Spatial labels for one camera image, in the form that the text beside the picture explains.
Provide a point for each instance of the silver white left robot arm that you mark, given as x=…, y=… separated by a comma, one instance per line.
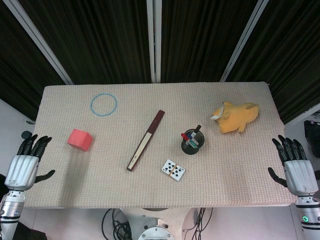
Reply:
x=12, y=212

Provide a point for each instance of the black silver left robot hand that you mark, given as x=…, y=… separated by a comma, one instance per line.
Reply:
x=20, y=172

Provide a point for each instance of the black curtain panel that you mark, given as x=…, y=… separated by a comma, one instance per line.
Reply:
x=15, y=75
x=200, y=40
x=95, y=40
x=292, y=62

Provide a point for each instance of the folded dark red fan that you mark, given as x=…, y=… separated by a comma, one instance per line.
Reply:
x=146, y=140

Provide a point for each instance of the red small object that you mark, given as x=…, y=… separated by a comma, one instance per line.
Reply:
x=185, y=137

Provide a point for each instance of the dark blue small object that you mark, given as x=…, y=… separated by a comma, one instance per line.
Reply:
x=190, y=136

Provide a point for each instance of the black round knob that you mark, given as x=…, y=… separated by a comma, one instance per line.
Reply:
x=25, y=134

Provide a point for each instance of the red foam cube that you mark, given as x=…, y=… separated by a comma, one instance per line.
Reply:
x=78, y=140

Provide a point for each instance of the white silver robot base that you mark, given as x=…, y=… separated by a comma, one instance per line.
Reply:
x=157, y=225

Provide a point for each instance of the yellow plush toy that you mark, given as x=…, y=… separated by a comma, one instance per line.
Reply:
x=237, y=116

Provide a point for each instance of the black box device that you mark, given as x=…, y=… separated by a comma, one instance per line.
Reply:
x=312, y=136

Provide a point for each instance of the beige woven tablecloth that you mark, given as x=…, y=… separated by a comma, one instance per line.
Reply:
x=150, y=190

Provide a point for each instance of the banded playing card deck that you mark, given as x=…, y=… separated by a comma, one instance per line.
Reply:
x=173, y=170

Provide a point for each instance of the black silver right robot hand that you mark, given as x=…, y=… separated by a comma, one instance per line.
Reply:
x=300, y=177

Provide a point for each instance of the white window frame post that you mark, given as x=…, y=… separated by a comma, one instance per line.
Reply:
x=243, y=40
x=37, y=40
x=154, y=40

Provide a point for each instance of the black round pen holder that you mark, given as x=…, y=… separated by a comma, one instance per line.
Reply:
x=191, y=150

